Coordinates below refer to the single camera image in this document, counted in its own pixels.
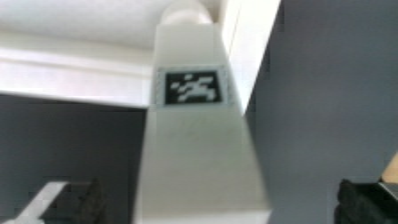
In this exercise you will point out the white desk leg tagged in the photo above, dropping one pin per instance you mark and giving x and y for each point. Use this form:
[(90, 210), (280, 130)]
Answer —
[(199, 177)]

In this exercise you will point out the white desk tabletop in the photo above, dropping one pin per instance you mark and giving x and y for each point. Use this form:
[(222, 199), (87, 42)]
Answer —
[(76, 45)]

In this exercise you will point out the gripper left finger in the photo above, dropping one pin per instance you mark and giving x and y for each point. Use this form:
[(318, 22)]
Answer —
[(67, 203)]

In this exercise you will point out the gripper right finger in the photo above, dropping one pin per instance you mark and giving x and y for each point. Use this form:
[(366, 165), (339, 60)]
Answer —
[(366, 203)]

